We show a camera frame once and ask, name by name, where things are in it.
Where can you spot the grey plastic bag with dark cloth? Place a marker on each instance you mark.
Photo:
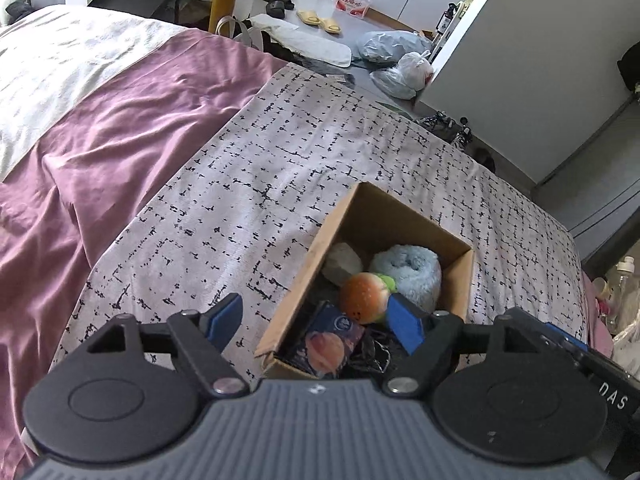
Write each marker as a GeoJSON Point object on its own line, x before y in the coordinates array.
{"type": "Point", "coordinates": [375, 352]}

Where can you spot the pink cloth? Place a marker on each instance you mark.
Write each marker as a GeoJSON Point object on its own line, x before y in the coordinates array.
{"type": "Point", "coordinates": [595, 310]}

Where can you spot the yellow slipper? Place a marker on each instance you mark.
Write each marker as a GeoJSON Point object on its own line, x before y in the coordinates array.
{"type": "Point", "coordinates": [309, 16]}
{"type": "Point", "coordinates": [331, 26]}

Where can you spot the white fleece blanket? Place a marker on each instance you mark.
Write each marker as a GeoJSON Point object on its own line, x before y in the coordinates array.
{"type": "Point", "coordinates": [65, 65]}

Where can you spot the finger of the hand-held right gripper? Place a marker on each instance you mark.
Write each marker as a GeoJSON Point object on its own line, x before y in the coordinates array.
{"type": "Point", "coordinates": [570, 340]}

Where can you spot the white floor mat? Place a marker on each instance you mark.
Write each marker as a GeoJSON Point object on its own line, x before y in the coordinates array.
{"type": "Point", "coordinates": [310, 40]}

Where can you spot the white sock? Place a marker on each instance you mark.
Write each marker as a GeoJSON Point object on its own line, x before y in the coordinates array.
{"type": "Point", "coordinates": [342, 262]}

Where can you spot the blue tissue pack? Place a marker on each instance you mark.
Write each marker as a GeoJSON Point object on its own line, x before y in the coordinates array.
{"type": "Point", "coordinates": [325, 345]}

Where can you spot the clear plastic bottle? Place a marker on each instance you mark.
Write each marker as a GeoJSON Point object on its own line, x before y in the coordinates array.
{"type": "Point", "coordinates": [629, 285]}

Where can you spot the purple bed sheet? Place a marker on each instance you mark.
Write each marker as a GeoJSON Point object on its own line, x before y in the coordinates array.
{"type": "Point", "coordinates": [125, 135]}

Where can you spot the white cabinet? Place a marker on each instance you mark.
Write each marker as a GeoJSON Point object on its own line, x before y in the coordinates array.
{"type": "Point", "coordinates": [525, 60]}

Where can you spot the white plastic bag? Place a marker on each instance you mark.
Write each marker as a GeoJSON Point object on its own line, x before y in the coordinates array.
{"type": "Point", "coordinates": [405, 75]}

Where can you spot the brown cardboard box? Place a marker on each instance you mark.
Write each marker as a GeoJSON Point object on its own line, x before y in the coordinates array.
{"type": "Point", "coordinates": [305, 280]}

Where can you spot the orange burger plush toy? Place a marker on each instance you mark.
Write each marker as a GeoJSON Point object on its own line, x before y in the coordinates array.
{"type": "Point", "coordinates": [362, 297]}

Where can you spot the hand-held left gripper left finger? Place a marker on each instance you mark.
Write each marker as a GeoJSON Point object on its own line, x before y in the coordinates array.
{"type": "Point", "coordinates": [225, 317]}

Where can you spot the dark spray bottle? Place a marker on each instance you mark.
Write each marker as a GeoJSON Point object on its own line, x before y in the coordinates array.
{"type": "Point", "coordinates": [446, 20]}

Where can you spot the red-wrapped water bottle pack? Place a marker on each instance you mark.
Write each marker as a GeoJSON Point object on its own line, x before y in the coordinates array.
{"type": "Point", "coordinates": [354, 2]}

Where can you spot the white plush toy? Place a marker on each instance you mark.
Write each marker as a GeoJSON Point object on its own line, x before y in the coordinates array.
{"type": "Point", "coordinates": [12, 2]}

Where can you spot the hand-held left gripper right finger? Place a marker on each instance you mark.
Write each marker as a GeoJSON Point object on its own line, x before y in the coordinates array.
{"type": "Point", "coordinates": [405, 325]}

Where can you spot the black and white sneaker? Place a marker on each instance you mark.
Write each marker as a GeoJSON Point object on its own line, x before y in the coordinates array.
{"type": "Point", "coordinates": [437, 122]}
{"type": "Point", "coordinates": [464, 132]}

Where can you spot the light blue fluffy towel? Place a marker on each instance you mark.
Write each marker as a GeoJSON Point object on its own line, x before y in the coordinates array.
{"type": "Point", "coordinates": [410, 265]}

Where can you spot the dark hanging clothes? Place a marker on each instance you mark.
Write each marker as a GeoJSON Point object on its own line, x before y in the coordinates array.
{"type": "Point", "coordinates": [630, 67]}

